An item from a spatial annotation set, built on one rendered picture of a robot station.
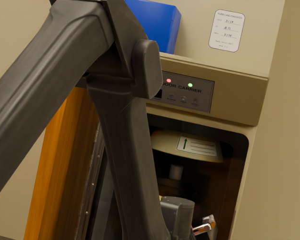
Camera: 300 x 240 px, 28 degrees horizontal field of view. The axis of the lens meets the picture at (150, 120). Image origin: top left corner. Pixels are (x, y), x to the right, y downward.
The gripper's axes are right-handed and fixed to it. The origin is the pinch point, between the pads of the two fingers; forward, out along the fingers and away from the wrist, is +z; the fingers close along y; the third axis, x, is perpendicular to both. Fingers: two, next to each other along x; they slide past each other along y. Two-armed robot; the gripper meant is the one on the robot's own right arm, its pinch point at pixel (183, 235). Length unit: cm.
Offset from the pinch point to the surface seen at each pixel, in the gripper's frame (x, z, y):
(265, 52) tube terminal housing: -27.1, 6.2, 28.4
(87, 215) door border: 18.3, 3.4, 9.4
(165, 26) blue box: -11.2, -5.2, 38.5
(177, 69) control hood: -10.7, -4.5, 30.3
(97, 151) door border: 11.7, 3.6, 21.1
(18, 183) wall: 50, 47, 21
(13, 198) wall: 53, 47, 17
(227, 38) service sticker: -21.0, 5.9, 33.6
